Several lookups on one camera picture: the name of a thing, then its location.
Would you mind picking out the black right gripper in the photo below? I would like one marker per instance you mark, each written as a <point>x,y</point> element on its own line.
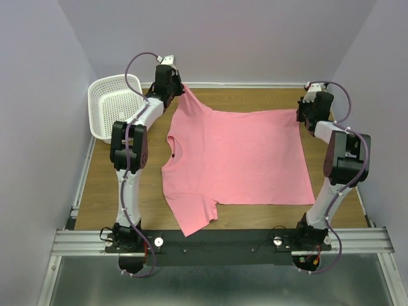
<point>301,104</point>

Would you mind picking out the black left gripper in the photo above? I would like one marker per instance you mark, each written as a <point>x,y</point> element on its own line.
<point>175,76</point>

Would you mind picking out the pink t-shirt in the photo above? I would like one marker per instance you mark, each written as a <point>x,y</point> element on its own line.
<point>231,158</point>

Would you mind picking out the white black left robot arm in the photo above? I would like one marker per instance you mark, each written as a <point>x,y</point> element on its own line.
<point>129,154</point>

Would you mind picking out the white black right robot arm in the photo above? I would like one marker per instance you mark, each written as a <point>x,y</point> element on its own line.
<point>346,163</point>

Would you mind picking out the white table edge strip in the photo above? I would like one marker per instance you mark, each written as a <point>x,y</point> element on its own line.
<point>221,85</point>

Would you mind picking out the white perforated plastic basket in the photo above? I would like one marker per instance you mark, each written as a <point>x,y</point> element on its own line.
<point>111,99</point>

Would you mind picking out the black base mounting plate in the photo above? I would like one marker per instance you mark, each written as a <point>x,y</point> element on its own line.
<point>161,248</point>

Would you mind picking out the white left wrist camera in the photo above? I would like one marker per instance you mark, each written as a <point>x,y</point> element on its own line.
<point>169,60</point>

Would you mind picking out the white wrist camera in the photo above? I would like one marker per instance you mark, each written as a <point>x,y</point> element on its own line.
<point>169,60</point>
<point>312,88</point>

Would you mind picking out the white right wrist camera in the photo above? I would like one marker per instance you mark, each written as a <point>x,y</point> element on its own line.
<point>312,88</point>

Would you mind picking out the aluminium front rail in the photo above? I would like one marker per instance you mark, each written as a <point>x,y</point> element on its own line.
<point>354,241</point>

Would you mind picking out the aluminium rail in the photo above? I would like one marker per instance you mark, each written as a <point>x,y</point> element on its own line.
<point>354,241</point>
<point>70,224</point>

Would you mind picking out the aluminium left side rail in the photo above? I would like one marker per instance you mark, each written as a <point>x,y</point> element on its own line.
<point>70,224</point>

